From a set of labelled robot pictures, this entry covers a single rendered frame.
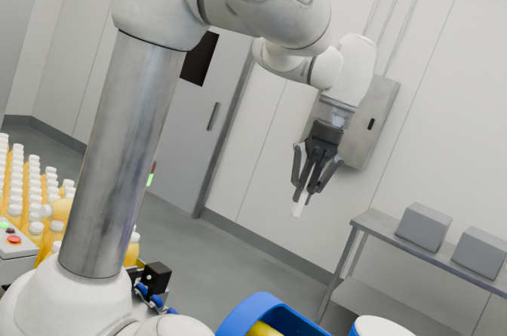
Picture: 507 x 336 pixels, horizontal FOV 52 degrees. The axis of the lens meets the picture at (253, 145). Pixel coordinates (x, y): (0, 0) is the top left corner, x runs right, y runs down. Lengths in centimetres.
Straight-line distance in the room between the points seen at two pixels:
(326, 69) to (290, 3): 57
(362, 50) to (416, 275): 370
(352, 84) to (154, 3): 59
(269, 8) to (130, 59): 22
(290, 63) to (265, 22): 54
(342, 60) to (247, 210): 401
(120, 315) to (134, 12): 46
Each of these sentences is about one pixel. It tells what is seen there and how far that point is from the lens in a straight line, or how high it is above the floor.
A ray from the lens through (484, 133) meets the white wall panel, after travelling 455.
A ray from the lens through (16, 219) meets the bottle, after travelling 177.
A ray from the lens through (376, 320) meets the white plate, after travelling 202.
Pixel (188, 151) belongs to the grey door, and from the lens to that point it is 532.
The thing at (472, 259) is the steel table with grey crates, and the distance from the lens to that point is 389.
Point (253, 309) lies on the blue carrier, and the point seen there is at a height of 122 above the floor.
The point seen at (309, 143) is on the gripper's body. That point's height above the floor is 164.
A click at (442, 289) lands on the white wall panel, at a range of 474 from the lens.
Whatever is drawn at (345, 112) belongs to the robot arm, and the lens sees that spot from 118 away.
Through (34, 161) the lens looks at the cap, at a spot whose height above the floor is 110.
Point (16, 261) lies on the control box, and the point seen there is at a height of 107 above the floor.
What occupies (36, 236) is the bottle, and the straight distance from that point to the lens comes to 168.
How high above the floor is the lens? 180
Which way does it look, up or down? 10 degrees down
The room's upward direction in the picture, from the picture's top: 20 degrees clockwise
